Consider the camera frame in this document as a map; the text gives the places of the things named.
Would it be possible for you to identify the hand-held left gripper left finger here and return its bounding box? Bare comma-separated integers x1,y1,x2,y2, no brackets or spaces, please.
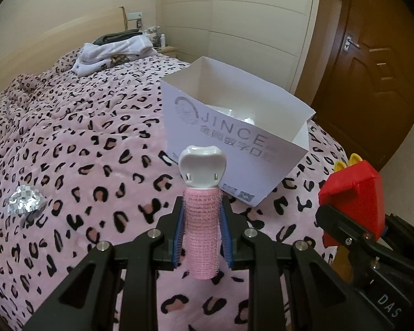
22,196,187,331

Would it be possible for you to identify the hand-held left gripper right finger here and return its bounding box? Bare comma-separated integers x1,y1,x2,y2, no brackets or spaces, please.
221,202,382,331

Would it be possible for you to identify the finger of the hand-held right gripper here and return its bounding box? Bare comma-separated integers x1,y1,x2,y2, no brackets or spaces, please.
315,205,376,264
383,213,414,270

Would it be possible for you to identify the pink hair roller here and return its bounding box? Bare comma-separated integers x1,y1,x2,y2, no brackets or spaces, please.
177,145,227,281

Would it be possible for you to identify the red house-shaped toy box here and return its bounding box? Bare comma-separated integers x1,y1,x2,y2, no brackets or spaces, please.
318,152,387,247

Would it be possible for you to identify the white paper box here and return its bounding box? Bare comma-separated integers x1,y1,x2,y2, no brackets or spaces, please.
160,56,316,207

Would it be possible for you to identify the pink leopard print blanket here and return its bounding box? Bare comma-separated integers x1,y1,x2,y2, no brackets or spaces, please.
0,46,370,331

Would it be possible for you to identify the brown wooden door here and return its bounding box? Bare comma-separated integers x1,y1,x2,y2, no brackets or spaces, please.
310,0,414,173

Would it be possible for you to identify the crumpled silver foil wrapper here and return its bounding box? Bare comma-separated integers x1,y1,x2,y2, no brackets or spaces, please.
7,186,47,221

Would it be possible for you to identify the pile of white clothes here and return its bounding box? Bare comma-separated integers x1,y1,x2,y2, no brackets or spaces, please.
72,37,156,76

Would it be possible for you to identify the dark folded garment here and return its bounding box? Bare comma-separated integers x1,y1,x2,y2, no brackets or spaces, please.
92,29,142,45

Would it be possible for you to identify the light wooden headboard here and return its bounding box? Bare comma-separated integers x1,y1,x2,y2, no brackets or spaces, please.
0,7,126,100

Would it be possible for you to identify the silver door handle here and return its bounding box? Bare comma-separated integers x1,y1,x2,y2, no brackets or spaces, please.
344,35,361,52

